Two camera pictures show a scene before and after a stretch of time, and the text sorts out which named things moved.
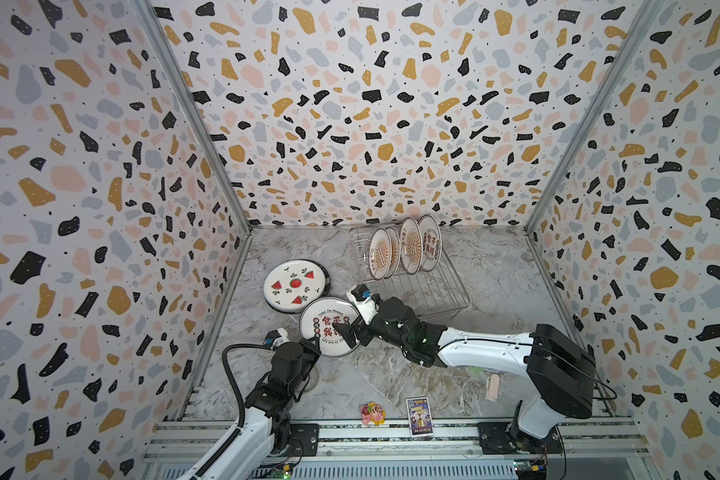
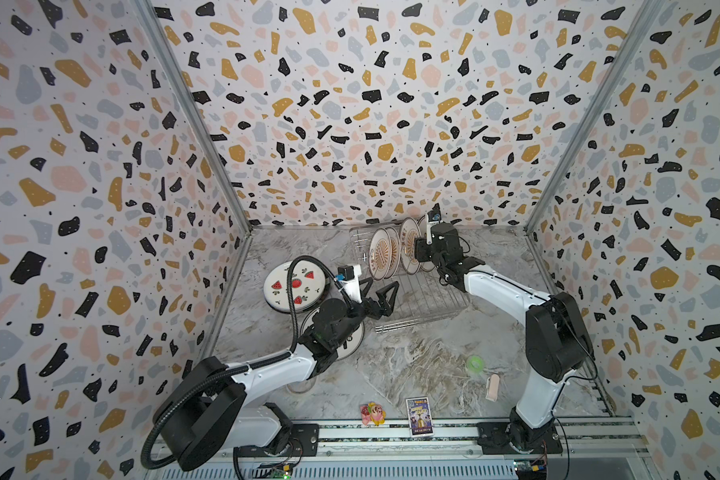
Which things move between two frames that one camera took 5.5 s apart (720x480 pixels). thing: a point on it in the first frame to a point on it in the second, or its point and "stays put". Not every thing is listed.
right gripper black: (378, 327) to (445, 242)
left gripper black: (309, 352) to (377, 312)
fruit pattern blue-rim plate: (290, 285) stays put
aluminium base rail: (405, 450) stays put
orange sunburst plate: (380, 253) stays put
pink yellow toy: (372, 412) stays put
